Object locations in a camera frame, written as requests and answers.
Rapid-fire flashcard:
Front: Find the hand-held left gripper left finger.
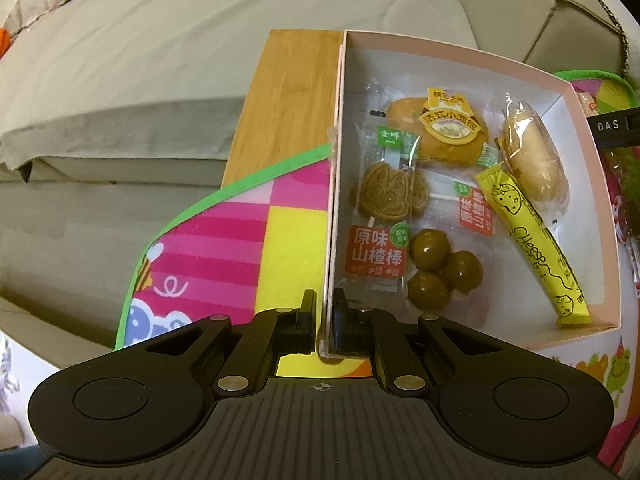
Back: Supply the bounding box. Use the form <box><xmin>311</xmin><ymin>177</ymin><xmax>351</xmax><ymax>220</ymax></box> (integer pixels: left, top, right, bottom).
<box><xmin>135</xmin><ymin>289</ymin><xmax>319</xmax><ymax>394</ymax></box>

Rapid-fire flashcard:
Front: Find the yellow cheese stick packet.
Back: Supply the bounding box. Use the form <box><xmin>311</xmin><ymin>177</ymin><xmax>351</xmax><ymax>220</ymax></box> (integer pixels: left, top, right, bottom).
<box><xmin>475</xmin><ymin>164</ymin><xmax>592</xmax><ymax>330</ymax></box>

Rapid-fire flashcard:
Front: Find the pink cardboard box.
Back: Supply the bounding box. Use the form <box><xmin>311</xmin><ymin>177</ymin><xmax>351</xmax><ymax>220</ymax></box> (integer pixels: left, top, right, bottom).
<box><xmin>320</xmin><ymin>29</ymin><xmax>624</xmax><ymax>361</ymax></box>

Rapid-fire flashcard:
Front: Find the green candy balls packet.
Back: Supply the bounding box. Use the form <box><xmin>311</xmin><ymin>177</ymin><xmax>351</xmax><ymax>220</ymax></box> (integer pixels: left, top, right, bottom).
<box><xmin>404</xmin><ymin>227</ymin><xmax>490</xmax><ymax>322</ymax></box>

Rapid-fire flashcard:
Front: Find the round bread packet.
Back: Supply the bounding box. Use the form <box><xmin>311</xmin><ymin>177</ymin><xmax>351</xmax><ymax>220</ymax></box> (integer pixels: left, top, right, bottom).
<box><xmin>384</xmin><ymin>87</ymin><xmax>494</xmax><ymax>169</ymax></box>

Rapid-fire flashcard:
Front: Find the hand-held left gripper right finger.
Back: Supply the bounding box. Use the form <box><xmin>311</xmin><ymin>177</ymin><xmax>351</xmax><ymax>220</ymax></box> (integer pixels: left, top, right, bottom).
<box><xmin>332</xmin><ymin>288</ymin><xmax>497</xmax><ymax>392</ymax></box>

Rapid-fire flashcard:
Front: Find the grey-beige sofa cover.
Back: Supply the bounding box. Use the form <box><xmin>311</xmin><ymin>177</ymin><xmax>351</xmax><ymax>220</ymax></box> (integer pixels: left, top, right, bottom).
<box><xmin>0</xmin><ymin>0</ymin><xmax>482</xmax><ymax>173</ymax></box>

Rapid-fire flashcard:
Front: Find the oblong bread packet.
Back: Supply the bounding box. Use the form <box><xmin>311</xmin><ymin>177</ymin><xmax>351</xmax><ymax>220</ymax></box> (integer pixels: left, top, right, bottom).
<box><xmin>492</xmin><ymin>94</ymin><xmax>572</xmax><ymax>227</ymax></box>

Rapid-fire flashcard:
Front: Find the cartoon animal play mat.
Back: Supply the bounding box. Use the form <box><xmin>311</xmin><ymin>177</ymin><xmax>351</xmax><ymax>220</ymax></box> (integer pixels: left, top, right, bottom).
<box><xmin>114</xmin><ymin>71</ymin><xmax>640</xmax><ymax>480</ymax></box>

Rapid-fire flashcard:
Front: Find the butterfly cookie packet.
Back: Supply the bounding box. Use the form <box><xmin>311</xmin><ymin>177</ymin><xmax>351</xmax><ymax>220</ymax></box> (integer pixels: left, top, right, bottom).
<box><xmin>327</xmin><ymin>110</ymin><xmax>432</xmax><ymax>227</ymax></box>

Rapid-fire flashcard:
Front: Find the beige sofa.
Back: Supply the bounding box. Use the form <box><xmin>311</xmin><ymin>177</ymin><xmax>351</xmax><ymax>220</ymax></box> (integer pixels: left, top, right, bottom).
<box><xmin>0</xmin><ymin>0</ymin><xmax>640</xmax><ymax>376</ymax></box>

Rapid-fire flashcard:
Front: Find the red label hawthorn stick packet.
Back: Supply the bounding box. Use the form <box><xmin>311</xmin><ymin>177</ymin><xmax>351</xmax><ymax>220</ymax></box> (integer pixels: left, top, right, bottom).
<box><xmin>425</xmin><ymin>175</ymin><xmax>497</xmax><ymax>237</ymax></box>
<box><xmin>344</xmin><ymin>209</ymin><xmax>414</xmax><ymax>295</ymax></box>

